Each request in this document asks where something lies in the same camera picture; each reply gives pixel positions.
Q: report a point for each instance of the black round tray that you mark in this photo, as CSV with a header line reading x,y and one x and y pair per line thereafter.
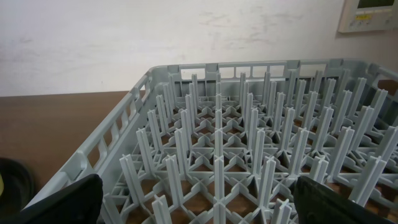
x,y
18,187

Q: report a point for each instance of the white wall control panel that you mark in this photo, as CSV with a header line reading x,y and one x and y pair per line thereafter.
x,y
368,15

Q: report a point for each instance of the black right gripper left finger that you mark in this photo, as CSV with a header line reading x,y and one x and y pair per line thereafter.
x,y
80,202

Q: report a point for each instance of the grey dishwasher rack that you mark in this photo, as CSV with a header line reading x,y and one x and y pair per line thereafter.
x,y
226,142

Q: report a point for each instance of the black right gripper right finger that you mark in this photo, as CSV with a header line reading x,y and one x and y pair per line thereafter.
x,y
316,203

